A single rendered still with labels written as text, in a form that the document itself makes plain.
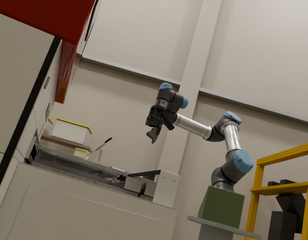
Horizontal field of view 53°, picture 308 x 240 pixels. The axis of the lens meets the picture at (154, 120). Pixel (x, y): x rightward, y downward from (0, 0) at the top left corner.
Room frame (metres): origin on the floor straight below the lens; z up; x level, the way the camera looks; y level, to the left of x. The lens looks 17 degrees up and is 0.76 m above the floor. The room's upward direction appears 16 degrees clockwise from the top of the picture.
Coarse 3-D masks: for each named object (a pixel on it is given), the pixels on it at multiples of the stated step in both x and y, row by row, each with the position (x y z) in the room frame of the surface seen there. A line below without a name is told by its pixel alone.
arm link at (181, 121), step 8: (168, 112) 1.77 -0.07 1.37; (176, 120) 1.82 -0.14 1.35; (184, 120) 1.83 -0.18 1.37; (192, 120) 1.87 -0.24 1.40; (184, 128) 1.87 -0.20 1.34; (192, 128) 1.87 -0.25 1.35; (200, 128) 1.88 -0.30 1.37; (208, 128) 1.92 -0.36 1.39; (208, 136) 1.92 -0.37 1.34; (216, 136) 1.92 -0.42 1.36
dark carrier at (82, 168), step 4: (44, 156) 1.50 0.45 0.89; (48, 156) 1.44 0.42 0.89; (52, 160) 1.61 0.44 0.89; (60, 160) 1.48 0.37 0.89; (64, 160) 1.42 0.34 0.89; (64, 164) 1.63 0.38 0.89; (68, 164) 1.56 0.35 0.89; (72, 164) 1.50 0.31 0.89; (76, 164) 1.44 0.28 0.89; (76, 168) 1.65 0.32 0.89; (80, 168) 1.58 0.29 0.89; (84, 168) 1.51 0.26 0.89; (88, 168) 1.46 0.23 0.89; (88, 172) 1.70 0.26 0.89; (100, 176) 1.73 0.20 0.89; (104, 176) 1.65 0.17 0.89; (108, 176) 1.58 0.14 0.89
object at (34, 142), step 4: (32, 140) 1.27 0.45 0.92; (36, 140) 1.31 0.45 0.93; (32, 144) 1.27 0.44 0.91; (36, 144) 1.42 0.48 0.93; (36, 148) 1.52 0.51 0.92; (28, 152) 1.27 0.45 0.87; (36, 152) 1.68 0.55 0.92; (28, 156) 1.27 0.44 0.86; (32, 156) 1.69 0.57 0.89; (28, 160) 1.38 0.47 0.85; (32, 160) 1.60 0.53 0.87
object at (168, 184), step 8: (160, 176) 1.30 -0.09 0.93; (168, 176) 1.31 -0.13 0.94; (176, 176) 1.32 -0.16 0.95; (160, 184) 1.31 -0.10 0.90; (168, 184) 1.32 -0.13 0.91; (176, 184) 1.33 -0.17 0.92; (160, 192) 1.31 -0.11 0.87; (168, 192) 1.32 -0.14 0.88; (176, 192) 1.33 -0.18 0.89; (160, 200) 1.31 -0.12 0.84; (168, 200) 1.32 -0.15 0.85
